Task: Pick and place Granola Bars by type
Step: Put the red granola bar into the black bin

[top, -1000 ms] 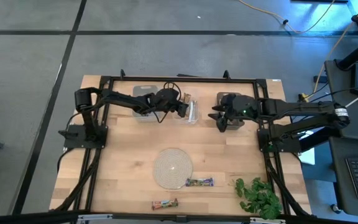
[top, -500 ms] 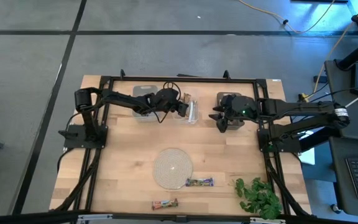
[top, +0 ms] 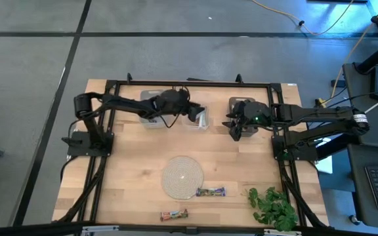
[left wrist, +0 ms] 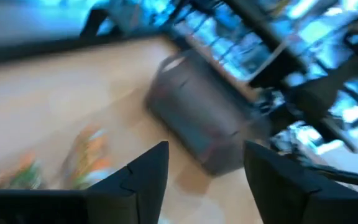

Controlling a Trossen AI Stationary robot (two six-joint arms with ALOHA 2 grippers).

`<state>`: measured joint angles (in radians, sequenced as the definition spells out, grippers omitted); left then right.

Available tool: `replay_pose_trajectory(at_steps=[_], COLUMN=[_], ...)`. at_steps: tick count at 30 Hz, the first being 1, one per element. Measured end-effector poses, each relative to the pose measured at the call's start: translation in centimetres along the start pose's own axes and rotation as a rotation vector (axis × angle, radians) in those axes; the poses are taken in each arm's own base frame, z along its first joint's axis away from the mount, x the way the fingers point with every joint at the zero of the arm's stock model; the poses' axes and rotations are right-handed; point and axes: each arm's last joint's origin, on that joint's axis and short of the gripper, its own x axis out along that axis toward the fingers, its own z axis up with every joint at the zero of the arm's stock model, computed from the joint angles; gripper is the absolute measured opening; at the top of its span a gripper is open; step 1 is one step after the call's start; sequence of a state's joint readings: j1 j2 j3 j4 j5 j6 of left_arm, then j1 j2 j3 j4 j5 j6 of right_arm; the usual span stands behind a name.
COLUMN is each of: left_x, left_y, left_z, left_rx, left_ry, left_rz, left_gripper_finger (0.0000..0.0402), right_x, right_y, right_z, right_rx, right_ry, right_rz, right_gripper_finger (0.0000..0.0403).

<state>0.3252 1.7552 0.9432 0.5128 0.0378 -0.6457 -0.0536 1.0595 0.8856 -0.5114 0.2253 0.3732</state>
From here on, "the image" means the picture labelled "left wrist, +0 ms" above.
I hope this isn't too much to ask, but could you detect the black table frame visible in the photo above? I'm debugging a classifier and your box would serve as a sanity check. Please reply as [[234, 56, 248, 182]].
[[0, 0, 307, 90]]

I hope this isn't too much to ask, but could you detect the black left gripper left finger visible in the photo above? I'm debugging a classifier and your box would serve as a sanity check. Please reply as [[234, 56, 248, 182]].
[[85, 141, 170, 224]]

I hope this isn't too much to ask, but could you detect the grey plastic bin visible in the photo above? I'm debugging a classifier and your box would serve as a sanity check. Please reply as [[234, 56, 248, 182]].
[[144, 51, 273, 177]]

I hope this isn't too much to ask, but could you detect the black cable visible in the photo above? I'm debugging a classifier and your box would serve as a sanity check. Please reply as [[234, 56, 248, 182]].
[[303, 163, 358, 190]]

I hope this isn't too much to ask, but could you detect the blue orange granola bar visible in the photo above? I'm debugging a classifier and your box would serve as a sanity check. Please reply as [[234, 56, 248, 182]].
[[59, 124, 116, 190]]

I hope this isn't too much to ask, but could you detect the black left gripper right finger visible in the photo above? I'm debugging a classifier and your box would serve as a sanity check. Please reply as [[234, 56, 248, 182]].
[[243, 141, 358, 224]]

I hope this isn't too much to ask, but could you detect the orange green granola bar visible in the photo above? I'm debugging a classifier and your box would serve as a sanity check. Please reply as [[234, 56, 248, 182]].
[[0, 151, 45, 190]]

